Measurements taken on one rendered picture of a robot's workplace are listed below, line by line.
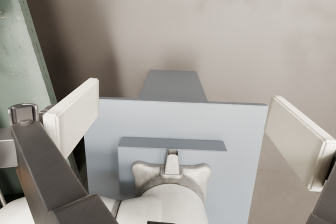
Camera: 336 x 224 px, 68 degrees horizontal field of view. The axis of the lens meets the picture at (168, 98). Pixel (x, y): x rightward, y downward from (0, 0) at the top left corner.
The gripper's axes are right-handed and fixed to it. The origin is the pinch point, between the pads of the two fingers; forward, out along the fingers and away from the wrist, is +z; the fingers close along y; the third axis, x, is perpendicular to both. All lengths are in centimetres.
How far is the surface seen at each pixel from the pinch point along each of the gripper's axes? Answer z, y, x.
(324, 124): 113, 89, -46
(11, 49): 58, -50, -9
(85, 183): 70, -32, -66
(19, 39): 58, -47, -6
